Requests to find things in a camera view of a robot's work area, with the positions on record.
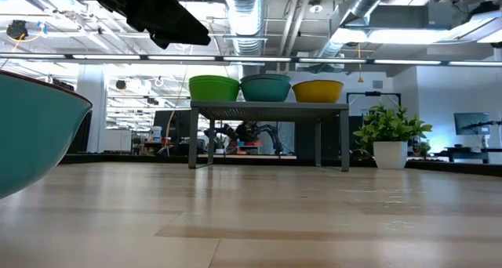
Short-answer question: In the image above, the orange hanging cone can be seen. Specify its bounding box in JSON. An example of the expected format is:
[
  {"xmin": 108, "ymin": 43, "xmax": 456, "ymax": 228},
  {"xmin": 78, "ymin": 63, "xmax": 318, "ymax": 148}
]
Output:
[{"xmin": 356, "ymin": 43, "xmax": 365, "ymax": 84}]

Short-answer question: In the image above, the small green plant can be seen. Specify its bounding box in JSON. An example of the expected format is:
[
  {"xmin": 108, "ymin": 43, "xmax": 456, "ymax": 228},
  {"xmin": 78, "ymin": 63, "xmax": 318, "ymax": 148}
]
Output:
[{"xmin": 414, "ymin": 139, "xmax": 432, "ymax": 158}]

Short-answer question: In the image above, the white plant pot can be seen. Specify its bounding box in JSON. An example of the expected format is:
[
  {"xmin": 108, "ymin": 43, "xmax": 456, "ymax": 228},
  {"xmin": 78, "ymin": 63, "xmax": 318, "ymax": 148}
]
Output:
[{"xmin": 372, "ymin": 140, "xmax": 409, "ymax": 171}]

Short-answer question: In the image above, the grey computer monitor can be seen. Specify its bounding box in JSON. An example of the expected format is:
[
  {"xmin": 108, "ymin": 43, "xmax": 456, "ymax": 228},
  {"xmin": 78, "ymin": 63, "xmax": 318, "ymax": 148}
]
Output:
[{"xmin": 453, "ymin": 111, "xmax": 491, "ymax": 136}]

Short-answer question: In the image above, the grey metal table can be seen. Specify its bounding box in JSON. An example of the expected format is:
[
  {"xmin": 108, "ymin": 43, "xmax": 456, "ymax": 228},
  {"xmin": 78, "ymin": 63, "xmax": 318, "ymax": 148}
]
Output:
[{"xmin": 187, "ymin": 100, "xmax": 351, "ymax": 172}]

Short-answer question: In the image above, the green leafy plant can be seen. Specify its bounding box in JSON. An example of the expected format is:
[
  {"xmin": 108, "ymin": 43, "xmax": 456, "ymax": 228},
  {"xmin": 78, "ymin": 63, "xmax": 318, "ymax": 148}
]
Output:
[{"xmin": 352, "ymin": 103, "xmax": 434, "ymax": 154}]

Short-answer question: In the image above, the black desk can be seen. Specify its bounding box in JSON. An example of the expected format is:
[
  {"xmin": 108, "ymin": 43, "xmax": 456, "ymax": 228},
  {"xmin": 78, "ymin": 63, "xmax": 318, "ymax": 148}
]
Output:
[{"xmin": 433, "ymin": 145, "xmax": 502, "ymax": 164}]

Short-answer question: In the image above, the black computer monitor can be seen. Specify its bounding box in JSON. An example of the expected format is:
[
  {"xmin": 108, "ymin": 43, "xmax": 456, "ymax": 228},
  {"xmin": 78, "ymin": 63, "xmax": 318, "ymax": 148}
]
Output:
[{"xmin": 153, "ymin": 110, "xmax": 192, "ymax": 143}]

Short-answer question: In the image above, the black ceiling-mounted device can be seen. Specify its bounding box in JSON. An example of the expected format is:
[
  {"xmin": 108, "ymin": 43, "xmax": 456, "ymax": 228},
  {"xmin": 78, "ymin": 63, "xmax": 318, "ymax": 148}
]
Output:
[{"xmin": 6, "ymin": 20, "xmax": 30, "ymax": 41}]

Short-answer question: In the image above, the black wall-mounted frame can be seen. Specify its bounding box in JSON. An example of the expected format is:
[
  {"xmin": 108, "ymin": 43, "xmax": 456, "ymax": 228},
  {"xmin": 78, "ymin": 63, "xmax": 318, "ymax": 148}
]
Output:
[{"xmin": 346, "ymin": 91, "xmax": 402, "ymax": 118}]

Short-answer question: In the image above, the person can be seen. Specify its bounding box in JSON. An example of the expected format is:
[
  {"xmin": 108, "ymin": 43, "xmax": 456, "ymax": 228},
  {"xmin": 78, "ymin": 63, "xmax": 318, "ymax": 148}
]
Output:
[{"xmin": 234, "ymin": 120, "xmax": 258, "ymax": 144}]

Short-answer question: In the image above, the black table frame rail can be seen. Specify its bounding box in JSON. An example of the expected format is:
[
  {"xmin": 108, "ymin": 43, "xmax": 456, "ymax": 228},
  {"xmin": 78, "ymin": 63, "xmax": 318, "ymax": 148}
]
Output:
[{"xmin": 58, "ymin": 153, "xmax": 502, "ymax": 178}]

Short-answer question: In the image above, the yellow floral patterned bowl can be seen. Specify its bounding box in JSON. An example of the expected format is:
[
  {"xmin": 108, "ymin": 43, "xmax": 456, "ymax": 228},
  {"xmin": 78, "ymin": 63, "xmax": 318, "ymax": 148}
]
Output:
[{"xmin": 292, "ymin": 79, "xmax": 345, "ymax": 104}]

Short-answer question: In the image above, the white building pillar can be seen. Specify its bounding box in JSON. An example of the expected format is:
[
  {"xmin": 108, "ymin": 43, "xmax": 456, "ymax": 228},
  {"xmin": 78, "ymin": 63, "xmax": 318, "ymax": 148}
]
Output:
[{"xmin": 76, "ymin": 63, "xmax": 109, "ymax": 154}]

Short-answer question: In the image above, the silver ventilation duct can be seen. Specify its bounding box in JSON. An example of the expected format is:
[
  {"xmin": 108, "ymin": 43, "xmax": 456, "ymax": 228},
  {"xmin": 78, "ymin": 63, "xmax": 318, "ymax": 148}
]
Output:
[
  {"xmin": 223, "ymin": 0, "xmax": 268, "ymax": 57},
  {"xmin": 315, "ymin": 0, "xmax": 387, "ymax": 60}
]

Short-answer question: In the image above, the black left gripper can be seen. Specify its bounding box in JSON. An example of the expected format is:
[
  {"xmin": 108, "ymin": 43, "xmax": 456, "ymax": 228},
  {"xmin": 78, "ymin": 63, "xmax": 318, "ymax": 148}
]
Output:
[{"xmin": 74, "ymin": 0, "xmax": 212, "ymax": 49}]

